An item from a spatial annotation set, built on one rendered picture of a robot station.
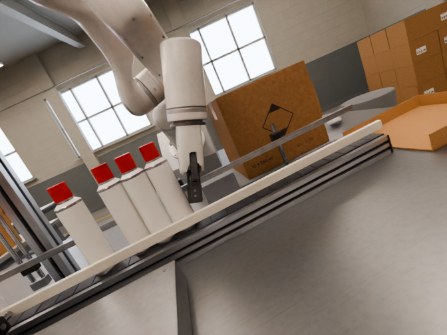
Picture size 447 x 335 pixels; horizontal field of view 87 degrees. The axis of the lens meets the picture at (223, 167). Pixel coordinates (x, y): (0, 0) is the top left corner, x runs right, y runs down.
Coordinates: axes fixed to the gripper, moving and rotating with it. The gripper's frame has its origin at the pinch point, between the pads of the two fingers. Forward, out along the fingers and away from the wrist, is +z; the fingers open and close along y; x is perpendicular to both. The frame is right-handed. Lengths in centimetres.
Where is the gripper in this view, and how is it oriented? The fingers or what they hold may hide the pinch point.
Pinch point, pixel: (194, 193)
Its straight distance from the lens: 53.9
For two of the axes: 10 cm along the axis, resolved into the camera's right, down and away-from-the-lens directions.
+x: 9.7, -1.1, 2.0
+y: 2.2, 1.5, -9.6
